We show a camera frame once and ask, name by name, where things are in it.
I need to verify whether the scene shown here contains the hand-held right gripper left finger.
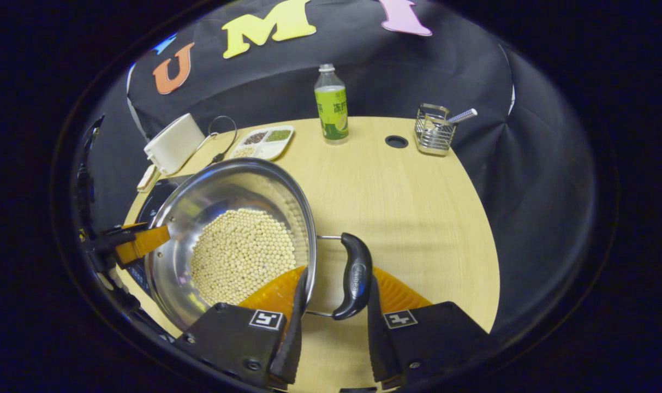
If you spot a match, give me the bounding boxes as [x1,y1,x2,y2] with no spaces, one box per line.
[172,266,309,389]

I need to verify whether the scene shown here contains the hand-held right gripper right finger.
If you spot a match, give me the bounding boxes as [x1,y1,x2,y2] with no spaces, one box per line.
[366,266,491,391]

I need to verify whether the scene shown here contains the black induction cooktop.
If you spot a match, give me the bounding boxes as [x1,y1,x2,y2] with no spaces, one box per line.
[124,177,181,295]

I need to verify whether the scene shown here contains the stainless steel pot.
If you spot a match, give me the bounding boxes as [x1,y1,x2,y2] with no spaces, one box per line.
[144,157,374,331]

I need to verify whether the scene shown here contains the green plate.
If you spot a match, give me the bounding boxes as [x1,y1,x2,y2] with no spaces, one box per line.
[136,164,161,193]

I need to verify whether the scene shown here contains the pile of soybeans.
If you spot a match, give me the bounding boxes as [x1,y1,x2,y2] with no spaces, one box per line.
[190,207,297,307]

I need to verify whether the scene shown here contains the white toaster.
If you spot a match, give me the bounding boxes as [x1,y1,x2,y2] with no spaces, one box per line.
[144,113,206,176]

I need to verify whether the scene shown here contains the white divided bean dish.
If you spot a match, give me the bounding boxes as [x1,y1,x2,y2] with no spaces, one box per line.
[229,125,295,161]

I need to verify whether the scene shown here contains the green label drink bottle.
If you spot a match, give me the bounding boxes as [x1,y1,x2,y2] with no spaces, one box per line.
[314,63,349,146]

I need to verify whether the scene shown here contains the black power cable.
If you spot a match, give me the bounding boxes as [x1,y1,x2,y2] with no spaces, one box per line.
[197,115,238,164]

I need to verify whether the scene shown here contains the metal wire utensil holder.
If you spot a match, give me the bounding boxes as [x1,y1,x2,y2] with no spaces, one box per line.
[414,103,456,157]

